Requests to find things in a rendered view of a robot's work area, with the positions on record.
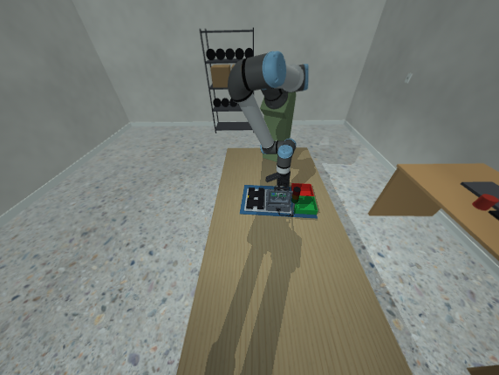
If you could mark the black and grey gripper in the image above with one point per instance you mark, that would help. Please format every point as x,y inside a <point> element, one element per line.
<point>284,180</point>

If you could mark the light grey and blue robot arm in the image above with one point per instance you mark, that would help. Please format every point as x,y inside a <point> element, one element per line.
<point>262,72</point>

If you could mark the red bin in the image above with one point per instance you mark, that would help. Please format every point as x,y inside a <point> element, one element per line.
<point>306,189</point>

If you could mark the green bin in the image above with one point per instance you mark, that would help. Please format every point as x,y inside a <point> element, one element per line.
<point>306,205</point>

